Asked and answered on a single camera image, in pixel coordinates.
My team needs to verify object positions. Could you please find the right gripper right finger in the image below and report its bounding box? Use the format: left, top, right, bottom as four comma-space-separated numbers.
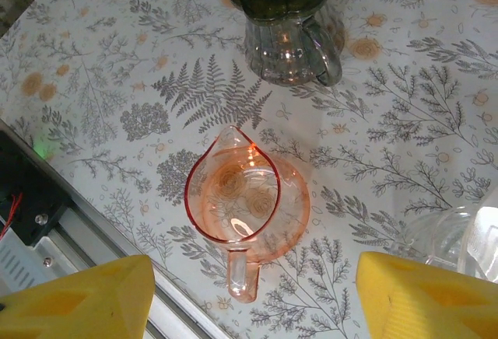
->
356, 251, 498, 339

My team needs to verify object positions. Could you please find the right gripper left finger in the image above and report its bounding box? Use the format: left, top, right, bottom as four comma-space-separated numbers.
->
0, 253, 156, 339

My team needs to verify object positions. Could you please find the clear glass coffee dripper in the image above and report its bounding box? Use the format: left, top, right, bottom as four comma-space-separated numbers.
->
388, 189, 498, 284

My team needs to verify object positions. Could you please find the white paper coffee filter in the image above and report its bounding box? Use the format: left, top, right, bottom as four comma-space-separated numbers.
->
462, 187, 498, 278

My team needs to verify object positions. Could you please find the pink glass pitcher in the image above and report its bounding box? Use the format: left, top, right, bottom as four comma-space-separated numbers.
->
184, 124, 311, 305

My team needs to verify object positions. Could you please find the grey glass pitcher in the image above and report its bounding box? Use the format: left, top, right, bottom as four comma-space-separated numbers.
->
244, 4, 344, 87

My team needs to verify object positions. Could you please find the slotted metal grille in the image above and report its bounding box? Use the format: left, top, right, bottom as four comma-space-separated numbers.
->
0, 229, 40, 301

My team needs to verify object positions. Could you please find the floral tablecloth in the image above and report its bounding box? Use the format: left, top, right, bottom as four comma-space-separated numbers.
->
0, 0, 498, 339

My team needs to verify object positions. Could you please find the long aluminium mounting rail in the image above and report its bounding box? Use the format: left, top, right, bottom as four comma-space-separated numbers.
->
0, 119, 238, 339

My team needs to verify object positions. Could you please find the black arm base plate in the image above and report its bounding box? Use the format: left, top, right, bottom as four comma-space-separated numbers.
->
0, 128, 73, 247

